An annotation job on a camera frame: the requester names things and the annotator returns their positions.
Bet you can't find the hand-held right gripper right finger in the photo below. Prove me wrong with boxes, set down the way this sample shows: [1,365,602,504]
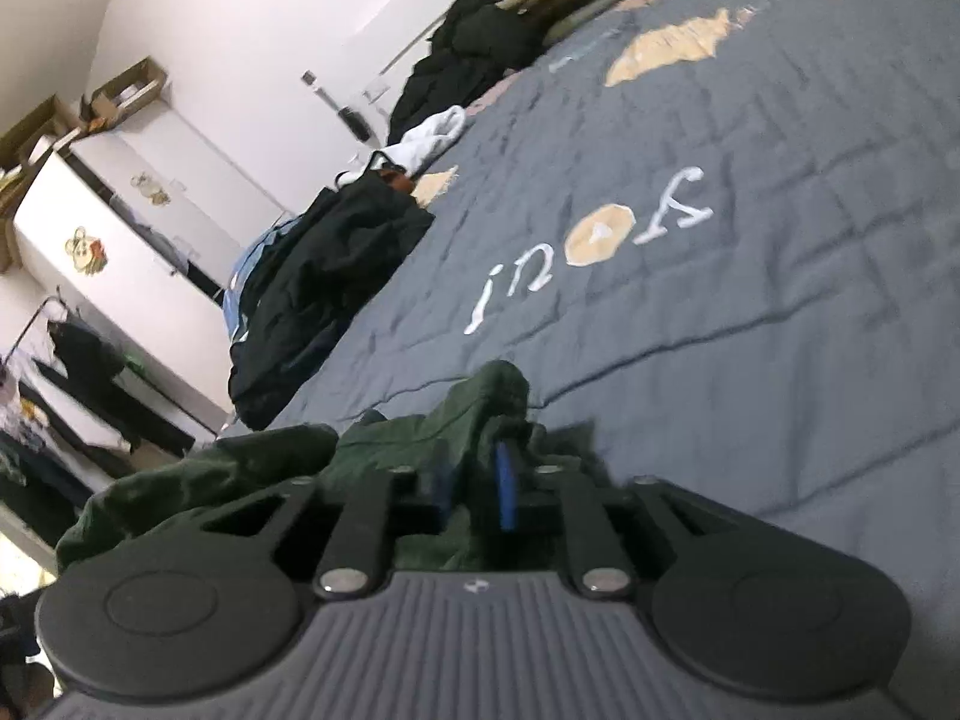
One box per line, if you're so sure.
[493,442,749,602]

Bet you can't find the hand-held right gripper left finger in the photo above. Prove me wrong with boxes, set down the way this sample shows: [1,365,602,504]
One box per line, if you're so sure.
[197,454,453,602]

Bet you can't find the dark green t-shirt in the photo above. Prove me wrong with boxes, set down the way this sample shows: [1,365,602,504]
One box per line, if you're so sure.
[55,358,550,572]

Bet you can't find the pile of black clothes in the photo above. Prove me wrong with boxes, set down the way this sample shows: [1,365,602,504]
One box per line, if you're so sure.
[227,171,437,430]

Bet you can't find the dark hanging clothes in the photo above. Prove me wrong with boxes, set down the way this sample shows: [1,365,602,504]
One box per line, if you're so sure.
[0,298,197,542]

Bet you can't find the light blue cloth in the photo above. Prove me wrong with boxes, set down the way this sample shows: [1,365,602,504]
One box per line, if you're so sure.
[220,216,302,332]

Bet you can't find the white garment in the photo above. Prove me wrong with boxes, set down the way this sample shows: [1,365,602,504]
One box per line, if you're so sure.
[388,103,467,171]

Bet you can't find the white wardrobe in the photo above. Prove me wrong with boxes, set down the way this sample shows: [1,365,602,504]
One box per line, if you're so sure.
[13,100,295,422]

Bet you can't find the black hanging brush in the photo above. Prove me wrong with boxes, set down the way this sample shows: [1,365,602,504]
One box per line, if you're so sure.
[298,70,374,141]

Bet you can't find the cartoon animal sticker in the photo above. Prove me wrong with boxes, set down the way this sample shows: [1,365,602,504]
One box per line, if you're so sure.
[62,225,111,276]
[130,171,173,206]

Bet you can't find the black puffer jacket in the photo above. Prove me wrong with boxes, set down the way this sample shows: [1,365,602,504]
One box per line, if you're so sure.
[385,0,550,149]

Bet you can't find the white headboard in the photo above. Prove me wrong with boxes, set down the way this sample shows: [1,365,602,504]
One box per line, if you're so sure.
[351,0,572,85]

